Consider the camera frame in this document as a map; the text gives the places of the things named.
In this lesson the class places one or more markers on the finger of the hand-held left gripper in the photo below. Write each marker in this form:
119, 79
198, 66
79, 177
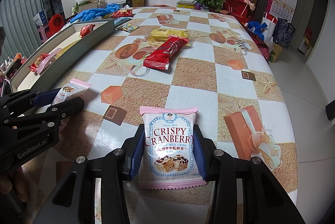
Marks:
70, 106
44, 98

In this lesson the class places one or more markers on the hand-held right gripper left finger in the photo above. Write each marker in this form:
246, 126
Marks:
137, 154

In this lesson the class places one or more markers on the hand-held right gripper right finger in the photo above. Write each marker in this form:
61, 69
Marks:
199, 160

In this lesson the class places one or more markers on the pink-edged packet nut picture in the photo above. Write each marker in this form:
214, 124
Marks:
69, 90

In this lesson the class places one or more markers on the small red snack packet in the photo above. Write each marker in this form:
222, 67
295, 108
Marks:
38, 63
87, 30

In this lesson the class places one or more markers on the pink-edged packet berry picture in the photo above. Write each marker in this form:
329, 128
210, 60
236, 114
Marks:
170, 140

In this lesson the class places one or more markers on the long pink snack packet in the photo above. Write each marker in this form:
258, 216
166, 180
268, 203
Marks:
50, 60

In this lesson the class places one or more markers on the yellow snack packet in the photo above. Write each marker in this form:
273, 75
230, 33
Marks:
68, 48

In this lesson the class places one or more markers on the grey-green cardboard box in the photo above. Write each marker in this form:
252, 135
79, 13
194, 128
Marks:
86, 40

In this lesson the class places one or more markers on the person's left hand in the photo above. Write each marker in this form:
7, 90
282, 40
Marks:
19, 186

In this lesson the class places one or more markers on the pink plastic stool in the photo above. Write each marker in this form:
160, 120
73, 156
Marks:
44, 33

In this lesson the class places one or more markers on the red plastic stool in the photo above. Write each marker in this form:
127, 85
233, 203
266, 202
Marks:
56, 23

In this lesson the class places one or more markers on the blue white carton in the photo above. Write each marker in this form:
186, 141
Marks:
39, 20

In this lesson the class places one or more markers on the blue rubber gloves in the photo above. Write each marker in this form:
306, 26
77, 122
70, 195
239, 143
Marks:
91, 13

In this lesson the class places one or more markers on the small colourful snack packet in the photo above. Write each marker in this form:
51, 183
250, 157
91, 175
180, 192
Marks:
128, 27

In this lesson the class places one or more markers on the light blue snack packet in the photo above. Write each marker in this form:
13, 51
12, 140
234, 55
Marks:
121, 20

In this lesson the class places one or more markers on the long red snack packet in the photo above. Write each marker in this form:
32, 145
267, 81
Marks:
162, 54

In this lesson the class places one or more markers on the red gold snack bag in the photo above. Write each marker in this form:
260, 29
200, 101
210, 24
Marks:
123, 13

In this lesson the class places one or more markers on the brown cardboard box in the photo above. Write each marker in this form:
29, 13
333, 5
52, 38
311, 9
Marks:
100, 3

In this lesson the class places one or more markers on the clear packet of yellow wafers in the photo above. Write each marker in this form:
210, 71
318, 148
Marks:
159, 33

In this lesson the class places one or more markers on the blue plastic bag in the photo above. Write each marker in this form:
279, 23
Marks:
255, 27

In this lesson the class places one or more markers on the white paper bag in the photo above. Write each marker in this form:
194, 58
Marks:
268, 27

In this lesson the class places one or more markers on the dark blue patterned bag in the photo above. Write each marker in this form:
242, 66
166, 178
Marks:
284, 33

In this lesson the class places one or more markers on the white red carton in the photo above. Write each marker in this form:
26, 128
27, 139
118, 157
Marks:
306, 42

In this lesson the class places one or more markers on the green potted plant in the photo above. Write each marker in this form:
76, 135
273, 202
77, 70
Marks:
209, 0

